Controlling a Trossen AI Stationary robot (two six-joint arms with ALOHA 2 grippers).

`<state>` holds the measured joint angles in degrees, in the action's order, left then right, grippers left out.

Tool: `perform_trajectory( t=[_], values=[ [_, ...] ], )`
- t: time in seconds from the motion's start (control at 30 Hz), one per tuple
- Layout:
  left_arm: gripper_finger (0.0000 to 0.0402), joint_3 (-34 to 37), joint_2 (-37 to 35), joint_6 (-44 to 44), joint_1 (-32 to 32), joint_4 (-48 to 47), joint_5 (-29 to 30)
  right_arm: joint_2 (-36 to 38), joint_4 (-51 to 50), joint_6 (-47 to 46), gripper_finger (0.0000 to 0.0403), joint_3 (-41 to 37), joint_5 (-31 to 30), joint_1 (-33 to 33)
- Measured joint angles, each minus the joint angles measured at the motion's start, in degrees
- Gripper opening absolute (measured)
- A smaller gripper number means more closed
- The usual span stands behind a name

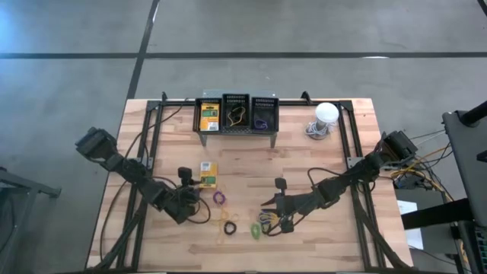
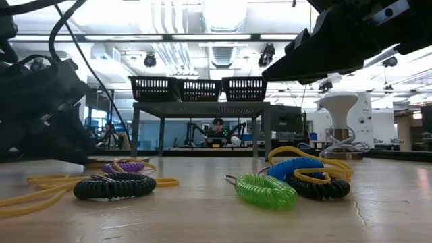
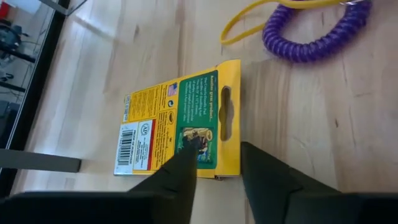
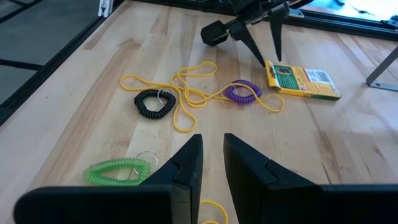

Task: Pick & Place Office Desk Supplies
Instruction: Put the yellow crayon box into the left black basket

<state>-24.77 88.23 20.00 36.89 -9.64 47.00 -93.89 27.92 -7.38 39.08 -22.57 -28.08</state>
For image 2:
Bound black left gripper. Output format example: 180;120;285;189
0;59;99;166

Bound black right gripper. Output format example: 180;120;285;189
262;0;432;85

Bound purple coil wrist keychain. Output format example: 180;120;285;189
102;161;146;175

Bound black coil wrist keychain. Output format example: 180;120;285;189
286;173;351;202
73;172;157;200

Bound black plastic slotted basket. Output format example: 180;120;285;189
178;78;223;103
221;76;269;103
128;76;180;103

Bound blue coil wrist keychain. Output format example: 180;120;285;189
258;157;325;182

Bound green coil wrist keychain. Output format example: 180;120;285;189
224;173;298;209

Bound person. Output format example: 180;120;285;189
206;117;232;149
101;123;132;151

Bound white dome-topped device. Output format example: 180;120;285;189
319;90;364;161

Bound black equipment cabinet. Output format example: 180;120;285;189
271;105;304;149

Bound white cylindrical column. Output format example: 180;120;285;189
349;91;375;149

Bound grey metal mesh shelf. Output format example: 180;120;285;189
130;101;273;161

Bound thin black horizontal rail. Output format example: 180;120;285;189
97;87;432;95

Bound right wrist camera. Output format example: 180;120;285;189
371;0;412;27

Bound white coiled cable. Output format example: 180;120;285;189
319;125;371;157

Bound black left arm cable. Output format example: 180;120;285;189
47;0;133;144

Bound black aluminium table frame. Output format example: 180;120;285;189
90;148;432;163

